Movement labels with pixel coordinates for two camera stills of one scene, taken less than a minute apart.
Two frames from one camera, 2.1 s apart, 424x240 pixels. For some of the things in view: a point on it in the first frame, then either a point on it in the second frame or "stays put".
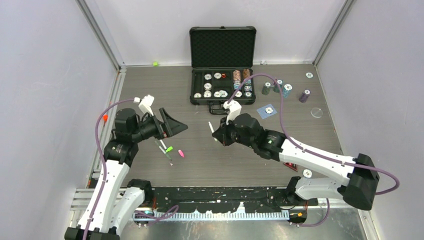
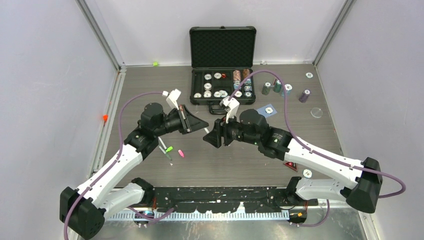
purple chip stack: (304, 95) stays put
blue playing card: (262, 113) stays put
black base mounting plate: (214, 200) stays put
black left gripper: (172, 126) to (190, 123)
